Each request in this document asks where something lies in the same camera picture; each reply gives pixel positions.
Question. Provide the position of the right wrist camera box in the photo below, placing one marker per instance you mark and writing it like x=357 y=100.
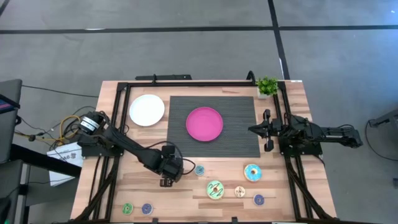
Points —
x=276 y=125

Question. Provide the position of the large green drizzled donut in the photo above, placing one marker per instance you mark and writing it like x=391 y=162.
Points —
x=210 y=190

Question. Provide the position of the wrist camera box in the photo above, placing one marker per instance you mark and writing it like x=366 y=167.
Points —
x=168 y=151
x=276 y=125

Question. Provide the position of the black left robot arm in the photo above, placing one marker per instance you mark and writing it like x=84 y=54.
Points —
x=124 y=141

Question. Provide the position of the grey woven placemat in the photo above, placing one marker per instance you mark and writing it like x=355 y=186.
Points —
x=239 y=146

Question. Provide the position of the small green donut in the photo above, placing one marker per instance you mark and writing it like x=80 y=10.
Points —
x=124 y=208

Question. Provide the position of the white cardboard box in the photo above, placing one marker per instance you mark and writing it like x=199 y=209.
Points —
x=66 y=158

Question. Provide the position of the white round plate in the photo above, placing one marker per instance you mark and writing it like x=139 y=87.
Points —
x=146 y=110

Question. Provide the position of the dark tablet with pink stripe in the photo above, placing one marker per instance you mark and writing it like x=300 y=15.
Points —
x=6 y=104

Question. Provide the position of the black side table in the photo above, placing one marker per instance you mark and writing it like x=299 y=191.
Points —
x=40 y=161

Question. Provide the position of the pink round plate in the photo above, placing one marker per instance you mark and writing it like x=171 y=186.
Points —
x=204 y=124

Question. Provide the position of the black aluminium table frame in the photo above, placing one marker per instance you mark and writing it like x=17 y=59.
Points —
x=186 y=84

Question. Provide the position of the small blue sprinkled donut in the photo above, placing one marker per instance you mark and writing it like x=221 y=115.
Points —
x=144 y=209
x=255 y=200

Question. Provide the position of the green plant in white pot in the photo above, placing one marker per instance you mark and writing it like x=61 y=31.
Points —
x=266 y=87

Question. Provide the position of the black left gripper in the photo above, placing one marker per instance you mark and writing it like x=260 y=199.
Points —
x=171 y=168

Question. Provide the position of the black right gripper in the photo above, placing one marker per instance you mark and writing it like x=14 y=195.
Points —
x=268 y=137

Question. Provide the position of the grey table leg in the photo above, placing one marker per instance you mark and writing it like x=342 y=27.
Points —
x=385 y=119

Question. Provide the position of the small light blue donut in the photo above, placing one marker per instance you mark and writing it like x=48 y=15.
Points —
x=196 y=170

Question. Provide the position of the grey chair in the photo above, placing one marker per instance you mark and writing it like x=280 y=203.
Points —
x=9 y=130

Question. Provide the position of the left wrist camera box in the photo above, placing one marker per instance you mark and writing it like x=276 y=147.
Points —
x=168 y=151

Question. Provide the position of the small white drizzled donut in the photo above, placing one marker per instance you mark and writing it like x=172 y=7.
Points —
x=237 y=190

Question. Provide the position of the black mounting bar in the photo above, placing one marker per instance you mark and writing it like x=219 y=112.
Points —
x=163 y=77

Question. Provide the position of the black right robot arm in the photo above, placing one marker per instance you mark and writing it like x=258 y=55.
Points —
x=326 y=133

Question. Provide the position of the large blue frosted donut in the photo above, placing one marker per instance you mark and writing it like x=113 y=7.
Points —
x=247 y=172

